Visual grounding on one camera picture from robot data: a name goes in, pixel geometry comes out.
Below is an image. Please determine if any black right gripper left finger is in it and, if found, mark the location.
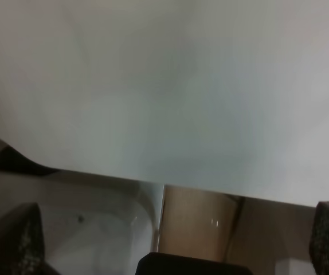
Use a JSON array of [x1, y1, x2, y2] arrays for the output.
[[0, 203, 45, 274]]

